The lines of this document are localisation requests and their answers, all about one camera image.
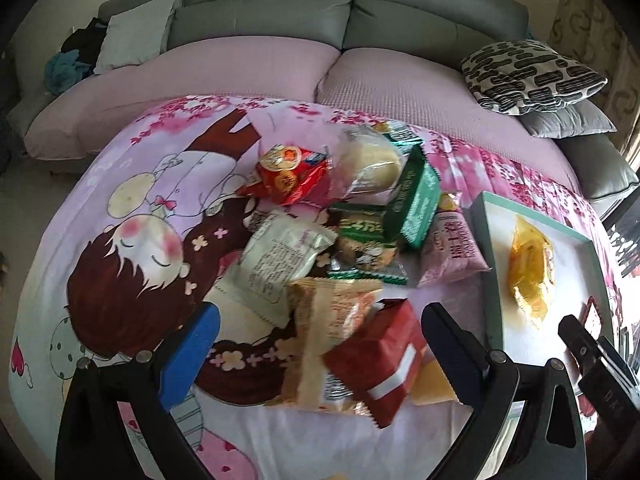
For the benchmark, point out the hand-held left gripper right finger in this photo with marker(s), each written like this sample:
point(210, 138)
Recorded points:
point(450, 355)

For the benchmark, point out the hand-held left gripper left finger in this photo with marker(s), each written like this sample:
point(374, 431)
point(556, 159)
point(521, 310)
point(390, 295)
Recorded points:
point(196, 347)

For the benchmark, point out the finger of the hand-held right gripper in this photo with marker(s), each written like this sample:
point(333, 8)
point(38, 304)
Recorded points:
point(575, 332)

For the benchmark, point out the pale yellow pudding cup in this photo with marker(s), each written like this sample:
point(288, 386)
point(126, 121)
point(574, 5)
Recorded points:
point(432, 385)

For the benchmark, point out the red packet with white stripe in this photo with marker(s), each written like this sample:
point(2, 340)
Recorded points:
point(380, 355)

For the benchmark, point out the yellow snack packet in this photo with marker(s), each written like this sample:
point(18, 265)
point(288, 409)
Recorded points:
point(530, 265)

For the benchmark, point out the teal-edged white box tray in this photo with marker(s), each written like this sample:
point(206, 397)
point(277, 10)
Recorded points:
point(492, 260)

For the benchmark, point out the beige and orange snack packet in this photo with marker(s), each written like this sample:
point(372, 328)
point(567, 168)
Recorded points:
point(330, 310)

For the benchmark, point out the green snack packet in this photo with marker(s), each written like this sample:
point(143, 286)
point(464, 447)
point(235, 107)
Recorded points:
point(415, 200)

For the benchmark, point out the red round-print snack packet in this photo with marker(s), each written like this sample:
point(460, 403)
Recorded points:
point(287, 172)

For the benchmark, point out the pink snack packet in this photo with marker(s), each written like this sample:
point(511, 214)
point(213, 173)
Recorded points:
point(452, 245)

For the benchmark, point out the white snack packet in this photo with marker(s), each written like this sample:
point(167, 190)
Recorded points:
point(275, 260)

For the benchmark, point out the dark green biscuit packet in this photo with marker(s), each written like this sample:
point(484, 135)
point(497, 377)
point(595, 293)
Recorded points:
point(365, 242)

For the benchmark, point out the printed pink blanket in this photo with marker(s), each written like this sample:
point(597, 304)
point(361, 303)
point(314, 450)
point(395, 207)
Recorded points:
point(125, 160)

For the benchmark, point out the clear bread packet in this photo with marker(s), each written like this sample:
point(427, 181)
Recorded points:
point(370, 160)

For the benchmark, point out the small green and white packet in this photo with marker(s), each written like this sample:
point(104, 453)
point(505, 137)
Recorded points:
point(402, 135)

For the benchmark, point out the black and white patterned pillow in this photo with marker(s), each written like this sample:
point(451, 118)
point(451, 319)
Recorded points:
point(530, 75)

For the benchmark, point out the pink sofa cover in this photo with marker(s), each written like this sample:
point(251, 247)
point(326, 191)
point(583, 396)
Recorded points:
point(225, 65)

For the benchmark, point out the teal cloth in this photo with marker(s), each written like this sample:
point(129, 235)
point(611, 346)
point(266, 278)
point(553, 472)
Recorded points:
point(65, 72)

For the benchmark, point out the light grey pillow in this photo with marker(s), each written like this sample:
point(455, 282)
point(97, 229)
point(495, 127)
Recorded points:
point(135, 35)

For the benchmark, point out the patterned curtain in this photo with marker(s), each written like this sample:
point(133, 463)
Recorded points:
point(590, 10)

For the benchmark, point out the dark clothes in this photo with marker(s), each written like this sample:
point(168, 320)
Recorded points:
point(87, 40)

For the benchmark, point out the grey sofa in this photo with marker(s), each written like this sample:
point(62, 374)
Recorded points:
point(280, 25)

